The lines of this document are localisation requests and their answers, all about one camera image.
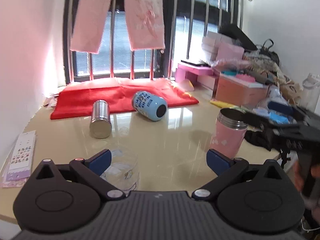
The black cloth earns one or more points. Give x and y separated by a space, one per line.
257 138

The red cloth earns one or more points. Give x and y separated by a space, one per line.
77 99

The pink shell-shaped item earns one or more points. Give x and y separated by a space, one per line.
186 85

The person's right hand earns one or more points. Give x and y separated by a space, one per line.
306 180

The steel window guard rail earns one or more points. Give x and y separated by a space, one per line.
186 23

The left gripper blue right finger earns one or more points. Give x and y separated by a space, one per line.
218 162

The pink pants with dog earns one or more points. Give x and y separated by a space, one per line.
143 21

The pink cup with black text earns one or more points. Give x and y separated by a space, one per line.
229 133

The purple sticker sheet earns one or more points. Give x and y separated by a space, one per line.
20 163

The black dark device on shelf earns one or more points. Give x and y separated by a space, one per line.
196 63

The yellow tube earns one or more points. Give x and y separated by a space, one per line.
222 104

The large pink storage box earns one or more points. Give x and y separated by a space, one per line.
238 95

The clear glass with stickers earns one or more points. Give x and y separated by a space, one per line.
123 173

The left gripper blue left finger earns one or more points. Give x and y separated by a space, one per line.
100 162

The silver steel cup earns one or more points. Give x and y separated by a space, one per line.
100 126

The blue cup with text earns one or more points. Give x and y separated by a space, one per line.
149 105

